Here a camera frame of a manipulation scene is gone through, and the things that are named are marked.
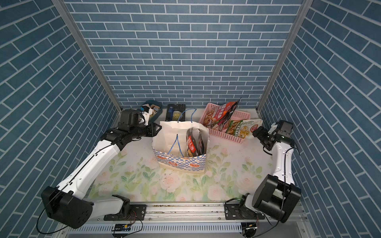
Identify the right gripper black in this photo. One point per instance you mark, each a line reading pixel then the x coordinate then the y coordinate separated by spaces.
pixel 260 132

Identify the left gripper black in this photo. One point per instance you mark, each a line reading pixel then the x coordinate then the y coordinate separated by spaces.
pixel 152 128

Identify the blue checkered paper bag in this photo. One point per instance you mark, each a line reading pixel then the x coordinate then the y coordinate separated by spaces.
pixel 169 146

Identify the black seasoning packet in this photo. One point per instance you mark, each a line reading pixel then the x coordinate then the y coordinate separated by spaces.
pixel 191 144

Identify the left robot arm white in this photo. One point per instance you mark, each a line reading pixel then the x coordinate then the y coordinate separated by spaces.
pixel 65 203

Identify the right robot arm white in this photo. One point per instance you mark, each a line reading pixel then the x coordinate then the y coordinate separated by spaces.
pixel 277 195

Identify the dark teal plastic bin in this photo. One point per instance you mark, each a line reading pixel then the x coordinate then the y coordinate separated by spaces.
pixel 151 110

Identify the pink perforated plastic basket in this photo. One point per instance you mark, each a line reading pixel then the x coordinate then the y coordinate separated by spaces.
pixel 236 116

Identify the floral table mat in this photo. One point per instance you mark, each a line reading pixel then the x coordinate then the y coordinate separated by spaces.
pixel 232 170

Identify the red fish seasoning packet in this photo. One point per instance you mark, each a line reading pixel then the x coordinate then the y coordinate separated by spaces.
pixel 217 118

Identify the green circuit board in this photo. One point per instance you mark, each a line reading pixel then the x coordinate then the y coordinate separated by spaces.
pixel 122 228

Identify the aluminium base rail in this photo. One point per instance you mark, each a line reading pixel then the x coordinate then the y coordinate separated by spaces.
pixel 196 220

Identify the right aluminium corner post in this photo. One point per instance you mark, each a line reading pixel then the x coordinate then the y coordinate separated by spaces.
pixel 301 15

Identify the aluminium corner frame post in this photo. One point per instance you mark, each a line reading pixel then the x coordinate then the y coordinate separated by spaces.
pixel 77 35

